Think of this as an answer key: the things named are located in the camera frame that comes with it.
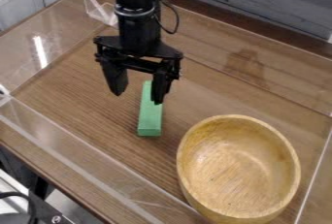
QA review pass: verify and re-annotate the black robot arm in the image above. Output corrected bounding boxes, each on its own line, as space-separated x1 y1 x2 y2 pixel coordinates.
94 0 184 105

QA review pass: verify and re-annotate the clear acrylic tray wall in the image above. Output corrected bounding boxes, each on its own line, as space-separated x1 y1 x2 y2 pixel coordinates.
0 0 332 224

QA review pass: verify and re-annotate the black metal bracket with bolt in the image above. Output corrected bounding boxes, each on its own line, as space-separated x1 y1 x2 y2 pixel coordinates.
29 193 77 224

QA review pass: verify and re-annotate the black cable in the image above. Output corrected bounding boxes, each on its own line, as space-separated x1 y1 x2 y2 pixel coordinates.
0 191 47 224

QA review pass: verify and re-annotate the brown wooden bowl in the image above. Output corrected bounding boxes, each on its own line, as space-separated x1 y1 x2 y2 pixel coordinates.
177 114 302 224

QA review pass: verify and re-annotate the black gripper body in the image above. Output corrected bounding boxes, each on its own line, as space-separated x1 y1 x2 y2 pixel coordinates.
94 14 184 80

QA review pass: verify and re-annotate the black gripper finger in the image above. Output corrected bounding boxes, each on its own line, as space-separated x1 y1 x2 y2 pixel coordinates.
102 61 129 96
150 68 173 105

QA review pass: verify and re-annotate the green rectangular block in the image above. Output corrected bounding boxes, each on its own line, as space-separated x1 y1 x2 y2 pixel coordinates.
138 80 162 137

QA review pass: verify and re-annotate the clear acrylic corner bracket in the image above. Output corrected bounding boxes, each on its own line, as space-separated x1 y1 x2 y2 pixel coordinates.
83 0 118 27

